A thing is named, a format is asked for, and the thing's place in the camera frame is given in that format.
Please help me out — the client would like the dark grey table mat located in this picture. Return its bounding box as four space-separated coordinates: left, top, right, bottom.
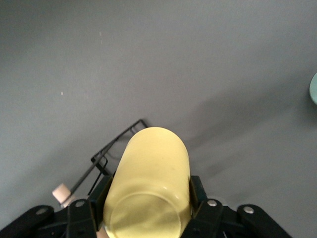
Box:
0 0 317 238

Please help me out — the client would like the black wire cup holder rack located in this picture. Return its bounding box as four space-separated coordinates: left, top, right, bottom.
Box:
51 119 147 209

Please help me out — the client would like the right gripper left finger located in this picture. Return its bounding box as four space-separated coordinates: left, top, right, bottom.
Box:
0 175 115 238

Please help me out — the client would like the pale green plastic cup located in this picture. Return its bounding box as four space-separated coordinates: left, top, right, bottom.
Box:
309 72 317 105

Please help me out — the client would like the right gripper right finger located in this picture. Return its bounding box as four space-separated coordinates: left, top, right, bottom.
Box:
183 176 293 238

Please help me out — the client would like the yellow plastic cup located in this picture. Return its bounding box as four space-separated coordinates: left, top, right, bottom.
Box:
103 126 192 238

